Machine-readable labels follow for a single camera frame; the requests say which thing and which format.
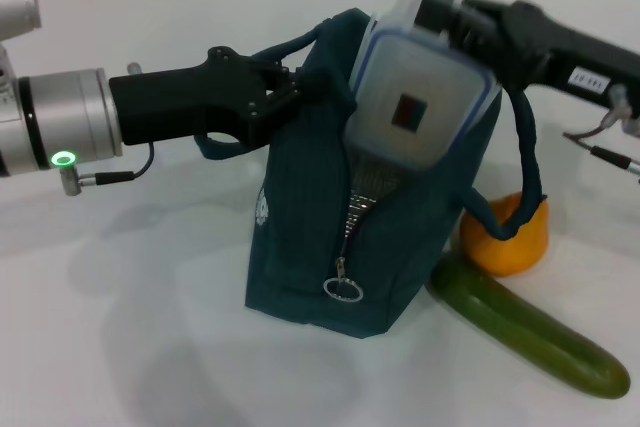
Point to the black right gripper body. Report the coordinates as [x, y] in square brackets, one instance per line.
[560, 52]

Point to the dark teal insulated bag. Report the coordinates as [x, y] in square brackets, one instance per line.
[310, 247]

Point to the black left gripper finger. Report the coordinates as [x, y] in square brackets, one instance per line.
[290, 107]
[280, 79]

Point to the orange pear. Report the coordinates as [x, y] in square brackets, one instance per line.
[505, 257]

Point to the green cucumber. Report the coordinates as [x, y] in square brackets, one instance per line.
[540, 337]

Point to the clear plastic food container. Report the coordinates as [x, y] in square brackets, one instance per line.
[415, 107]

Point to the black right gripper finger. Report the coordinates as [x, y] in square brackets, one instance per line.
[440, 9]
[480, 29]

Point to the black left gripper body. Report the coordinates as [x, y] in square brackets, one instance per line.
[180, 102]

